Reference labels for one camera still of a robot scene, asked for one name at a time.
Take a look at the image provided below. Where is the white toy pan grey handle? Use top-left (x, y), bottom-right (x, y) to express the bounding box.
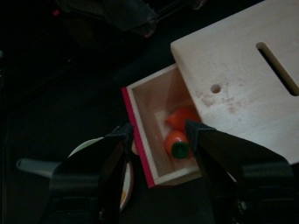
top-left (15, 136), bottom-right (137, 213)

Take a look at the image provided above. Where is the orange toy carrot green cap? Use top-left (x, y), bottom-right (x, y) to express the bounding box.
top-left (163, 129), bottom-right (193, 160)

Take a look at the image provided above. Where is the orange toy carrot piece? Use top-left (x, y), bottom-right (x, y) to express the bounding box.
top-left (165, 107), bottom-right (202, 132)

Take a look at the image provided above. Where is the light wooden toy box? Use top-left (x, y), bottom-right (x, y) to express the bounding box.
top-left (170, 0), bottom-right (299, 165)

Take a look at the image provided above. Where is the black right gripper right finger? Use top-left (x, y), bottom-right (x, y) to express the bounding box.
top-left (183, 118), bottom-right (299, 224)

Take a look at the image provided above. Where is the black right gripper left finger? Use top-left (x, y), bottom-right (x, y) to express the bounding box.
top-left (38, 123), bottom-right (137, 224)

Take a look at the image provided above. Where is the wooden drawer with red front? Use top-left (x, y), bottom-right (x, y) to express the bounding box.
top-left (121, 63), bottom-right (203, 189)

